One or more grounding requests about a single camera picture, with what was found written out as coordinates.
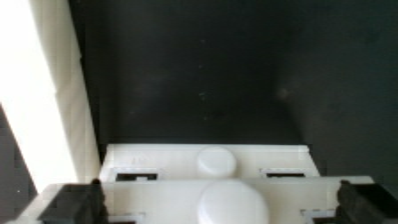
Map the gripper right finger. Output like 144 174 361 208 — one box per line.
336 180 398 224

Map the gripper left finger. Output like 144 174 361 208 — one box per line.
37 179 110 224

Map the white drawer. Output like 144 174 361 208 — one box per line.
99 144 320 182
16 175 380 224

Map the white front drawer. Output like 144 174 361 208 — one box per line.
99 144 320 182

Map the white L-shaped fence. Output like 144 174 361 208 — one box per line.
0 0 99 189

